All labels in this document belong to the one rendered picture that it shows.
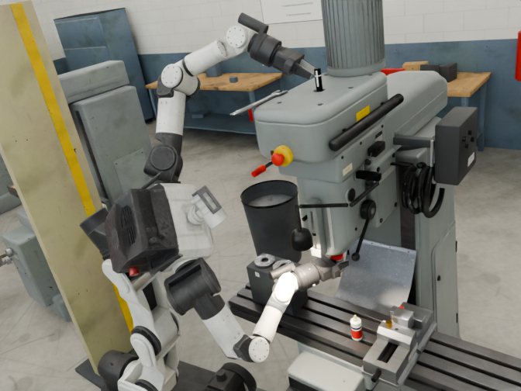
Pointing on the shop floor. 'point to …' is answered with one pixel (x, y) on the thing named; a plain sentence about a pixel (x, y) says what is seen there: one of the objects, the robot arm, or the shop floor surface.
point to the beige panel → (56, 185)
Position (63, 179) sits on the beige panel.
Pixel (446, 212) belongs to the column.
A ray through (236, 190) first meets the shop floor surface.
